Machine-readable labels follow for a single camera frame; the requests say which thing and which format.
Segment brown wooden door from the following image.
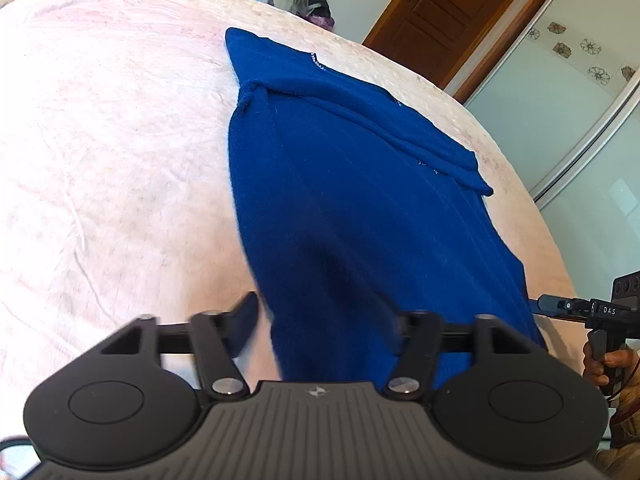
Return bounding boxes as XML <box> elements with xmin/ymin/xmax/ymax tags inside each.
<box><xmin>361</xmin><ymin>0</ymin><xmax>576</xmax><ymax>105</ymax></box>

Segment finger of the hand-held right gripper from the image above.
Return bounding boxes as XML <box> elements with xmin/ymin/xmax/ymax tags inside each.
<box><xmin>527</xmin><ymin>294</ymin><xmax>595</xmax><ymax>322</ymax></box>

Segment blue beaded sweater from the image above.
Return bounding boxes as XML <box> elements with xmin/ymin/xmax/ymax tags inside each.
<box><xmin>224</xmin><ymin>26</ymin><xmax>548</xmax><ymax>385</ymax></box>

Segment person's right hand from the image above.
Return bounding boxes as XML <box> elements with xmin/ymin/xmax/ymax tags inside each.
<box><xmin>582</xmin><ymin>342</ymin><xmax>640</xmax><ymax>402</ymax></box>

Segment pink blanket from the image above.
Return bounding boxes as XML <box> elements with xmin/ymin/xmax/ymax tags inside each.
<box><xmin>0</xmin><ymin>0</ymin><xmax>585</xmax><ymax>443</ymax></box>

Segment white wardrobe with flower print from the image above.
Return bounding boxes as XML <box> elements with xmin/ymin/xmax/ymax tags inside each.
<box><xmin>462</xmin><ymin>0</ymin><xmax>640</xmax><ymax>293</ymax></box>

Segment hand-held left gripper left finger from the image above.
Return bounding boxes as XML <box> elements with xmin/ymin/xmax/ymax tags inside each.
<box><xmin>97</xmin><ymin>291</ymin><xmax>260</xmax><ymax>402</ymax></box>

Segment purple bag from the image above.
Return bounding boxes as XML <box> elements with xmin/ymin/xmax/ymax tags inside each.
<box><xmin>306</xmin><ymin>11</ymin><xmax>337</xmax><ymax>32</ymax></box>

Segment black cable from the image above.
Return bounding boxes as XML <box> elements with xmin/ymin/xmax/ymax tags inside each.
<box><xmin>0</xmin><ymin>437</ymin><xmax>38</xmax><ymax>468</ymax></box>

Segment person's right forearm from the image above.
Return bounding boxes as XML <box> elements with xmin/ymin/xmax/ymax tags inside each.
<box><xmin>592</xmin><ymin>385</ymin><xmax>640</xmax><ymax>478</ymax></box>

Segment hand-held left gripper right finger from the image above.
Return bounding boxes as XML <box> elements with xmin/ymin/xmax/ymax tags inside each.
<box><xmin>382</xmin><ymin>310</ymin><xmax>545</xmax><ymax>402</ymax></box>

